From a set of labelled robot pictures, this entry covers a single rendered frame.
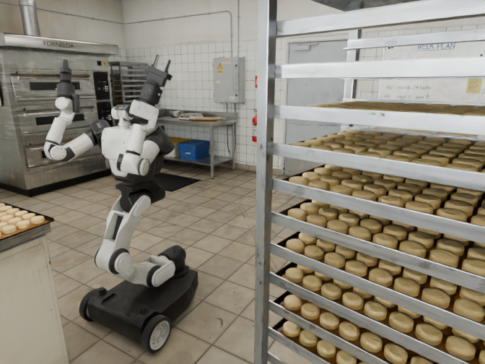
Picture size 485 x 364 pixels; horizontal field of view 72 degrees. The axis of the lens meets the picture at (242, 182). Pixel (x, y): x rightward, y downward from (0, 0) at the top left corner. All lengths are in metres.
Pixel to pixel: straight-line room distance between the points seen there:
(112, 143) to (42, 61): 3.43
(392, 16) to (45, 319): 1.74
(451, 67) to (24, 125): 4.83
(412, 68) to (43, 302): 1.67
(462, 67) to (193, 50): 5.78
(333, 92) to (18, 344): 4.50
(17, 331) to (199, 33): 5.27
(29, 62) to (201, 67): 2.57
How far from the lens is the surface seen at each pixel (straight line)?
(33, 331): 1.85
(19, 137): 5.10
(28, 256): 1.70
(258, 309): 1.00
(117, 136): 1.90
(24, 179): 5.18
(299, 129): 5.32
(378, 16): 0.71
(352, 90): 1.18
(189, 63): 6.32
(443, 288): 0.86
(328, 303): 0.88
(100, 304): 2.31
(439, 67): 0.67
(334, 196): 0.76
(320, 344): 1.04
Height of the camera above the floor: 1.48
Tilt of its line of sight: 17 degrees down
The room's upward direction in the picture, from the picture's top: straight up
